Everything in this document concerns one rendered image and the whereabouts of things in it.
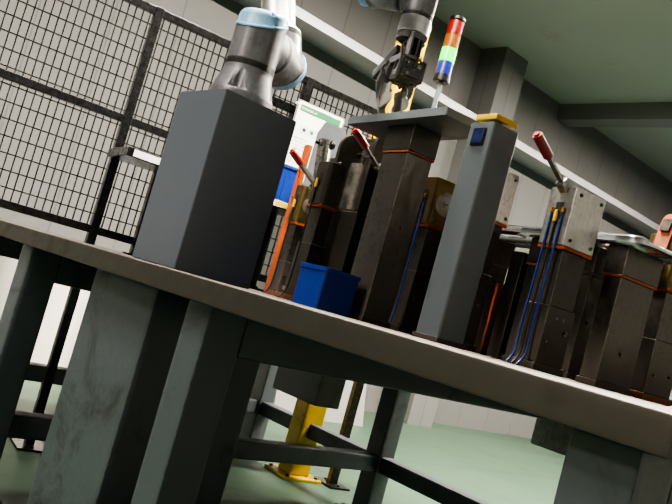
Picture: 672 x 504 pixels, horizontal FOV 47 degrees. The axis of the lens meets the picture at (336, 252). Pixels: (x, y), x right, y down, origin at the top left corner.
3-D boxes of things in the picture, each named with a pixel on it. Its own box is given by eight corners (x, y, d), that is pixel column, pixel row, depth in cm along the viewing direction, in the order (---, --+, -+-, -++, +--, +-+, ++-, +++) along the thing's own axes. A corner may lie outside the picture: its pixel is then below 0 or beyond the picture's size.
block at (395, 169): (389, 328, 172) (442, 135, 175) (361, 321, 168) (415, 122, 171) (364, 321, 181) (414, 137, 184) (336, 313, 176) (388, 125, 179)
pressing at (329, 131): (322, 221, 278) (348, 130, 281) (296, 211, 272) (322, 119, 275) (321, 221, 279) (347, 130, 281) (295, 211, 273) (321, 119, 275)
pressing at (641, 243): (705, 270, 160) (707, 263, 160) (640, 241, 148) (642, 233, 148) (341, 229, 276) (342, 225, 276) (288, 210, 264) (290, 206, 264)
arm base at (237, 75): (230, 92, 170) (242, 49, 170) (194, 94, 181) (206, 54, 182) (282, 117, 179) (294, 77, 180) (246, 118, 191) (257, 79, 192)
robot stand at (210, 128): (174, 269, 163) (227, 88, 166) (131, 256, 178) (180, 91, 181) (249, 289, 176) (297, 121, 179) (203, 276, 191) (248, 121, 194)
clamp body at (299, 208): (293, 302, 241) (324, 192, 243) (266, 294, 236) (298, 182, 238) (283, 299, 246) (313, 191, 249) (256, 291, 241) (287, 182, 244)
